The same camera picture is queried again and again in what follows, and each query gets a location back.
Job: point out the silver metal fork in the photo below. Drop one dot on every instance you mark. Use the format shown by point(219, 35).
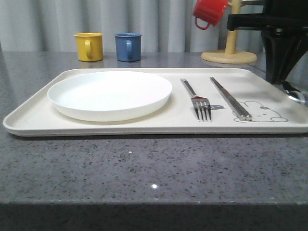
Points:
point(200, 104)

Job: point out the silver metal spoon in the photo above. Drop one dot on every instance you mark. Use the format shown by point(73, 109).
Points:
point(296, 94)

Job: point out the cream rabbit serving tray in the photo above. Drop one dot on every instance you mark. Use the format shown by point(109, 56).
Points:
point(249, 105)

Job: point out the grey pleated curtain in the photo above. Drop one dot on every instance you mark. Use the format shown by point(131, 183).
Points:
point(50, 25)

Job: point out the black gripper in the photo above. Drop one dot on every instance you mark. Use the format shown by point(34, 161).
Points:
point(279, 19)

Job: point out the white round plate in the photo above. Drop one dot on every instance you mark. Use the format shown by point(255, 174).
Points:
point(110, 95)

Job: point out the wooden mug tree stand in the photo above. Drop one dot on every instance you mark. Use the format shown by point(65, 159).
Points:
point(230, 55)

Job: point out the silver metal chopstick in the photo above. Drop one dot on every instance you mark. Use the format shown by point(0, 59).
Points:
point(245, 109)
point(226, 96)

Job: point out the blue enamel mug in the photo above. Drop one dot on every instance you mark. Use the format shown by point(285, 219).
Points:
point(128, 47)

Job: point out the red enamel mug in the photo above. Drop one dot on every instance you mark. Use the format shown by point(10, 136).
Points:
point(210, 11)

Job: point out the yellow enamel mug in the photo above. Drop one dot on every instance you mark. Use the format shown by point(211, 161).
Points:
point(89, 46)

